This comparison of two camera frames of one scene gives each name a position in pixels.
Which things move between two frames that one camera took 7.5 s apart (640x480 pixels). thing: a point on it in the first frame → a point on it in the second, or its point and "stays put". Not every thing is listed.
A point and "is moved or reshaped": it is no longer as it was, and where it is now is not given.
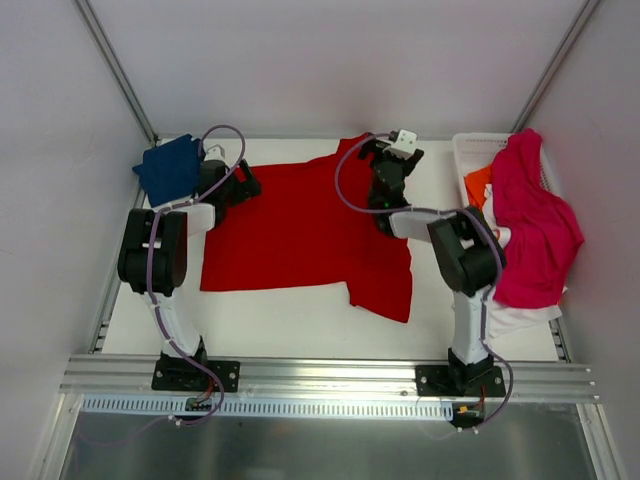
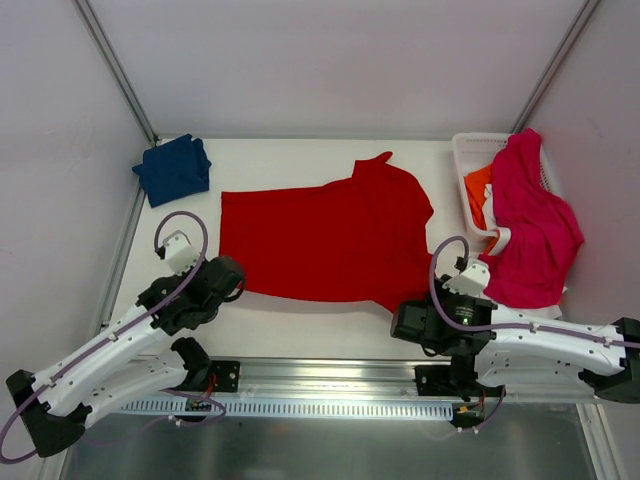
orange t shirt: (476, 184) stays put
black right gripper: (391, 155) → (407, 323)
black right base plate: (435, 380) stays put
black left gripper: (240, 185) → (223, 276)
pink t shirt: (541, 228) stays put
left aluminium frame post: (116, 69) stays put
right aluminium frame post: (555, 65) stays put
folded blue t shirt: (169, 173) stays put
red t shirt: (310, 224) is moved or reshaped
